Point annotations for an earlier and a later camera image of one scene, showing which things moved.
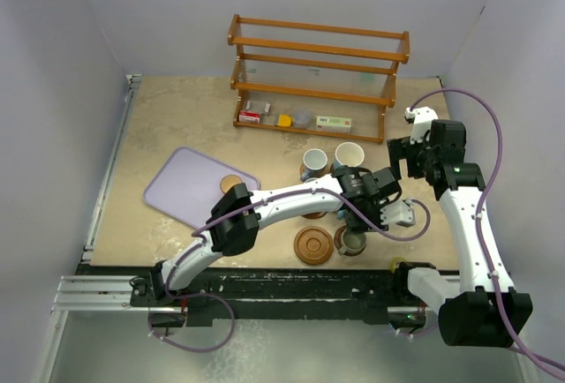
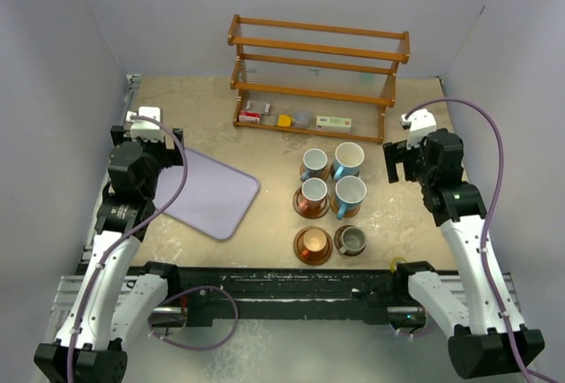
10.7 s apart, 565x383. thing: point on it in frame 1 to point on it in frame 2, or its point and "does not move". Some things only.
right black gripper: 401,148 does not move
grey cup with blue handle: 314,164 does not move
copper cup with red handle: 228,181 to 314,243
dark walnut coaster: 337,242 does not move
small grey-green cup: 352,242 does not move
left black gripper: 355,225 to 169,156
